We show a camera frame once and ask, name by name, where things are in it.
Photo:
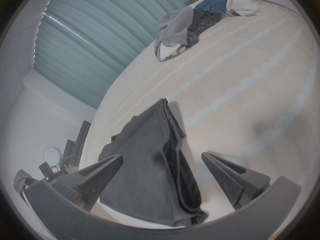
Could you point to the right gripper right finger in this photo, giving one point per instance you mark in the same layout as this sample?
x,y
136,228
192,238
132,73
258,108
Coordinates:
x,y
232,179

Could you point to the round white mirror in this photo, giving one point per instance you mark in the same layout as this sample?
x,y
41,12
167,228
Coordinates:
x,y
52,156

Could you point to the blue-green curtain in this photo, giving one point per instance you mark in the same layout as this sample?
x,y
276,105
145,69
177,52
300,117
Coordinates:
x,y
75,71
120,11

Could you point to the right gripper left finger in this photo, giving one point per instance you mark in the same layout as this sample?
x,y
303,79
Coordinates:
x,y
100,176

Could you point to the bed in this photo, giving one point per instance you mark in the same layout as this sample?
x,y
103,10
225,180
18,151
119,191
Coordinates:
x,y
237,96

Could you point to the pile of clothes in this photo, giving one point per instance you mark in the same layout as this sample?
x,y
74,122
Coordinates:
x,y
180,26

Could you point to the black T-shirt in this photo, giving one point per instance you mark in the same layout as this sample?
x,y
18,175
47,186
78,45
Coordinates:
x,y
145,159

